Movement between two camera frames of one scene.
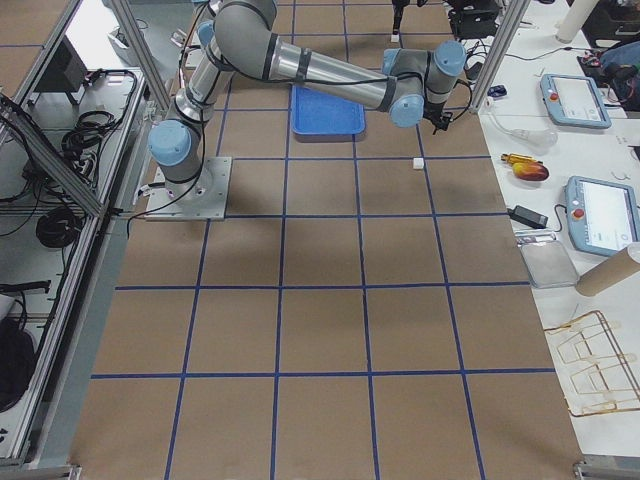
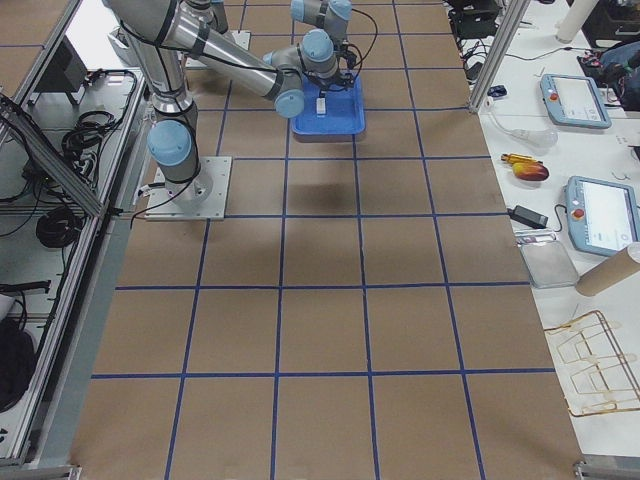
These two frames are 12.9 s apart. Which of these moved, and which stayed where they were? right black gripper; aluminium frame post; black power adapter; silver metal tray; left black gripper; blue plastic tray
Moved: right black gripper; left black gripper
Stayed: blue plastic tray; aluminium frame post; silver metal tray; black power adapter
